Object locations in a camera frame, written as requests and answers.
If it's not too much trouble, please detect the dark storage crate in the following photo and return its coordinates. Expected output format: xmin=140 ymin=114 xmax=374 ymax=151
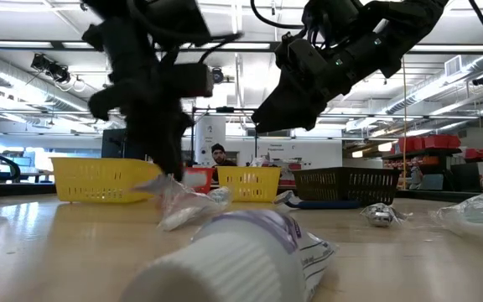
xmin=450 ymin=162 xmax=483 ymax=192

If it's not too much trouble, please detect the yellow plastic slotted basket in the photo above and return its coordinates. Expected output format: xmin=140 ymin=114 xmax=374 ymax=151
xmin=51 ymin=157 xmax=164 ymax=205
xmin=216 ymin=165 xmax=282 ymax=204

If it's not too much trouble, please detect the red toothbrush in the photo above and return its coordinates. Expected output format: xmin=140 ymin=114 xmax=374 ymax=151
xmin=133 ymin=174 xmax=233 ymax=232

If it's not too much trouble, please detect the dark storage shelf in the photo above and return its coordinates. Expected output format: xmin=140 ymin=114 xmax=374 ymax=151
xmin=382 ymin=146 xmax=464 ymax=161

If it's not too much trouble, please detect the black plastic slotted basket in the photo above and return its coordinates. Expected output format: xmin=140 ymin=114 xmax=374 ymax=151
xmin=293 ymin=166 xmax=403 ymax=207

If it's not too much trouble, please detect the blue disposable razor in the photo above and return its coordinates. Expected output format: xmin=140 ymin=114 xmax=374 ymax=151
xmin=273 ymin=190 xmax=363 ymax=211

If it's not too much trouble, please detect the silver nail clipper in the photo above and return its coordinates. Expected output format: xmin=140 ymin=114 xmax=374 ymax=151
xmin=359 ymin=202 xmax=413 ymax=229

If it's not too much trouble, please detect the white toothpaste tube purple print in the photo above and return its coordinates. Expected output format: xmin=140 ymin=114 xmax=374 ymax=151
xmin=118 ymin=209 xmax=338 ymax=302

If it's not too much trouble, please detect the clear plastic bag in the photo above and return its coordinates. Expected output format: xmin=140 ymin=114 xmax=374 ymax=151
xmin=428 ymin=190 xmax=483 ymax=255

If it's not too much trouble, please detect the black overhead frame bar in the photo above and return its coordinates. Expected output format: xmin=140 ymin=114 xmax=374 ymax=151
xmin=0 ymin=40 xmax=483 ymax=54

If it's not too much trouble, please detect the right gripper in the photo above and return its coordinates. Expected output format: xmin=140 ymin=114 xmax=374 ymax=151
xmin=252 ymin=35 xmax=354 ymax=133

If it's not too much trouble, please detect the black monitor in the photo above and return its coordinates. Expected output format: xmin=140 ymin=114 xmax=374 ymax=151
xmin=101 ymin=128 xmax=128 ymax=159

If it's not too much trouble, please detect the person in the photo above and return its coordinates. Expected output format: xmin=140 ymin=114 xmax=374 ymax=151
xmin=210 ymin=143 xmax=239 ymax=182

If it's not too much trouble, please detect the yellow hanging cord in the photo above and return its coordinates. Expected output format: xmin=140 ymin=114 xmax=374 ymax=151
xmin=400 ymin=56 xmax=408 ymax=190

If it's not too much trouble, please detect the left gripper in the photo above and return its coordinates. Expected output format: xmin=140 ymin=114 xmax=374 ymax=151
xmin=88 ymin=45 xmax=216 ymax=181

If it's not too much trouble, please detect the red plastic slotted basket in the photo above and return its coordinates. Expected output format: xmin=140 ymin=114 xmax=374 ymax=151
xmin=182 ymin=166 xmax=216 ymax=195

